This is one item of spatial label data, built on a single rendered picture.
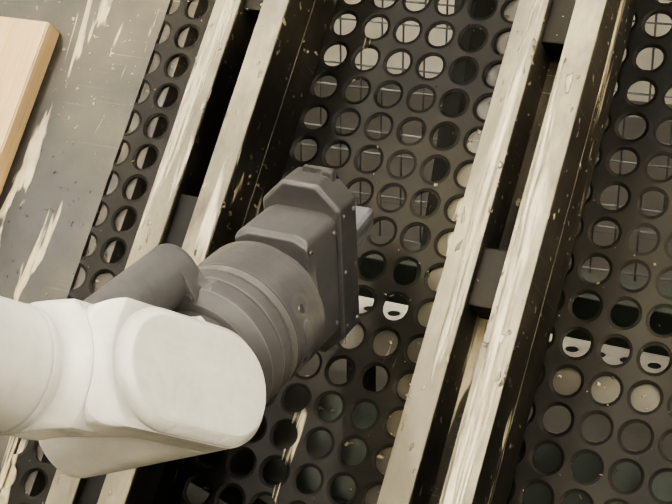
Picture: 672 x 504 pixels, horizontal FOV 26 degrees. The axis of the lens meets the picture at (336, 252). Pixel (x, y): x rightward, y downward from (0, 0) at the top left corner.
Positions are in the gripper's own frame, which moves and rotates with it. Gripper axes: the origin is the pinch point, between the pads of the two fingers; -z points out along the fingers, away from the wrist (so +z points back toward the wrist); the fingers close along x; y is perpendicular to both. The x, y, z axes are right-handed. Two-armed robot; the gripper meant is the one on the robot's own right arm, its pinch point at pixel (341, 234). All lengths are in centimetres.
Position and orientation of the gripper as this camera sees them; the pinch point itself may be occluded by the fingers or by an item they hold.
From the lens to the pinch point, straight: 97.8
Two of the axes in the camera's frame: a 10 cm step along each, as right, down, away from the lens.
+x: -0.4, -9.0, -4.4
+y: -8.9, -1.7, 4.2
